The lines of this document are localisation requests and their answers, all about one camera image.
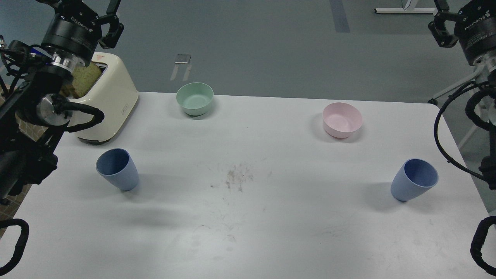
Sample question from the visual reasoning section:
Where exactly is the blue cup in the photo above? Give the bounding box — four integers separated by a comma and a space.
390, 158, 439, 202
95, 148, 139, 192

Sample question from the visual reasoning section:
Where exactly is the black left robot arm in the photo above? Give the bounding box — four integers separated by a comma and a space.
0, 0, 124, 203

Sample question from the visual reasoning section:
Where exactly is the cream toaster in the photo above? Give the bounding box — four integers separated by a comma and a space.
69, 52, 139, 145

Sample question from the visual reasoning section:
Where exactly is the bread slice front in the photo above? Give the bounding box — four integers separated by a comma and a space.
60, 63, 102, 99

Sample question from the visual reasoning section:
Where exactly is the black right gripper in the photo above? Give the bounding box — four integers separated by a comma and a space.
428, 0, 496, 66

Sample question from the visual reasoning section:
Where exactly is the pink bowl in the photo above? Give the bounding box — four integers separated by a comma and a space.
322, 102, 363, 138

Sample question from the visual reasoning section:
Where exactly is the grey floor socket plate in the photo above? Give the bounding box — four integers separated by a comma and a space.
174, 53, 192, 65

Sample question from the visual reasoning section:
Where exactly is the white desk leg base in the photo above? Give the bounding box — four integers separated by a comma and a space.
374, 0, 438, 15

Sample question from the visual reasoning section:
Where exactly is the green bowl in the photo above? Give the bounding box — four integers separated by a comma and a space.
176, 82, 214, 116

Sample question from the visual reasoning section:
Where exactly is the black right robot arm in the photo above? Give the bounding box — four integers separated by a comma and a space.
428, 0, 496, 190

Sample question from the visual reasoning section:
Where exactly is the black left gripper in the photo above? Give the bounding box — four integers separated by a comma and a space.
41, 0, 124, 62

